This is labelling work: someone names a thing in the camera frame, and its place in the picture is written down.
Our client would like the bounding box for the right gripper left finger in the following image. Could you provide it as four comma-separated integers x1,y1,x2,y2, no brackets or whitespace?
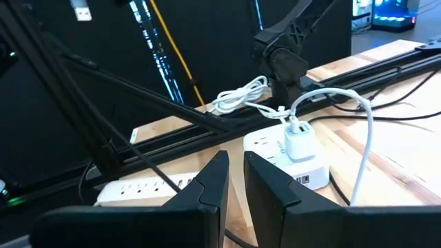
29,150,230,248

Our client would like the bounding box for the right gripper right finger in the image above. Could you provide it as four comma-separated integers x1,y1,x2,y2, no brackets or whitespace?
243,150,441,248

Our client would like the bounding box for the white power strip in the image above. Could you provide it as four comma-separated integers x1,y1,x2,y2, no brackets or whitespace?
94,171,201,207

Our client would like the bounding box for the white USB charging hub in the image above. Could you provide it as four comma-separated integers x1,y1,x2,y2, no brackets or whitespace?
243,122,331,191

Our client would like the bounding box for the small white USB charger cube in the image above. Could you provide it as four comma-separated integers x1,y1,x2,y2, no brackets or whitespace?
284,121,318,163

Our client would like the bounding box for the smooth white USB cable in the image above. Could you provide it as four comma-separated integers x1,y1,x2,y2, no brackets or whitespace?
288,87,375,207

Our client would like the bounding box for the white USB plug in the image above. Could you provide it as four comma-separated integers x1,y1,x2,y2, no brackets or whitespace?
70,0,93,22

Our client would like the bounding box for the glossy black pole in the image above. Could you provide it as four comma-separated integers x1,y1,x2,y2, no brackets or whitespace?
129,0,185,105

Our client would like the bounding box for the black curtain partition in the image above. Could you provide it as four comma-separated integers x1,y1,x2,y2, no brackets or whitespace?
0,0,352,194

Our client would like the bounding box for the blue lit electronic equipment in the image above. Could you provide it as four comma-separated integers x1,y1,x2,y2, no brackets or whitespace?
351,0,420,34

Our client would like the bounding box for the black aluminium table frame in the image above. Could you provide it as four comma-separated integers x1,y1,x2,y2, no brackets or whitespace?
79,43,441,187

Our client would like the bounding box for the black sleeved cable bundle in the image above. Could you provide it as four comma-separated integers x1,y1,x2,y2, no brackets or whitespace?
0,0,232,180

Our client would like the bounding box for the white hub power cord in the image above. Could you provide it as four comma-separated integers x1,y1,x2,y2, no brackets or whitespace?
208,75,294,123

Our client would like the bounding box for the yellow extension cable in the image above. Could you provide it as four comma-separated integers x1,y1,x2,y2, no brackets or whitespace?
147,0,207,107

